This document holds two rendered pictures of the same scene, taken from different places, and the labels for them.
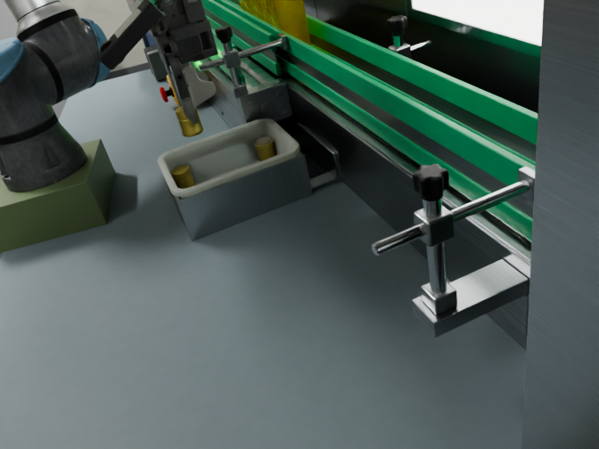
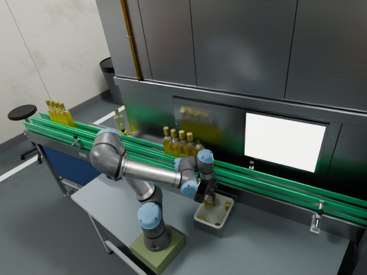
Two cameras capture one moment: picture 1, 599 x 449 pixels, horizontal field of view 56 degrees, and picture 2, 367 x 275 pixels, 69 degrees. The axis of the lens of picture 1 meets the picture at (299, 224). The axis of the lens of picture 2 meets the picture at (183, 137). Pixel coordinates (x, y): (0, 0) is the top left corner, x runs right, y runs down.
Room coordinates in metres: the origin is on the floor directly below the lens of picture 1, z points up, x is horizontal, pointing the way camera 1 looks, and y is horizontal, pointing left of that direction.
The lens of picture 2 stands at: (0.23, 0.84, 2.11)
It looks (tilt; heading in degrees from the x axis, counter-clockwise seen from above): 36 degrees down; 318
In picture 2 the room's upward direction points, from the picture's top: 7 degrees counter-clockwise
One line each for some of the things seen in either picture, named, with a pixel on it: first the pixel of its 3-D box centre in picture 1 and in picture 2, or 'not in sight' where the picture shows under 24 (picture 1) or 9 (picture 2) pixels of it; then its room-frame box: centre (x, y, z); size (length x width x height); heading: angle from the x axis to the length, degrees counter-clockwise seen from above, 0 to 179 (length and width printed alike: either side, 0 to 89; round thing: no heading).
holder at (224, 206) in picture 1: (248, 172); (216, 210); (0.89, 0.07, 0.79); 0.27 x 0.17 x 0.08; 105
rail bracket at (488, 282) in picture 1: (459, 264); (317, 221); (0.40, -0.14, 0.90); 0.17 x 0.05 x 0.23; 105
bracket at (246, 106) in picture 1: (265, 104); not in sight; (1.03, 0.01, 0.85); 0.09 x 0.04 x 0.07; 105
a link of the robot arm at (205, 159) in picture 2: not in sight; (205, 161); (0.90, 0.12, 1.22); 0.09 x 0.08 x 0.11; 49
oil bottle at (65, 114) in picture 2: not in sight; (67, 118); (2.32, 0.25, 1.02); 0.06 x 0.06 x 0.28; 15
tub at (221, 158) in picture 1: (232, 173); (214, 213); (0.88, 0.09, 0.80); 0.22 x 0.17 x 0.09; 105
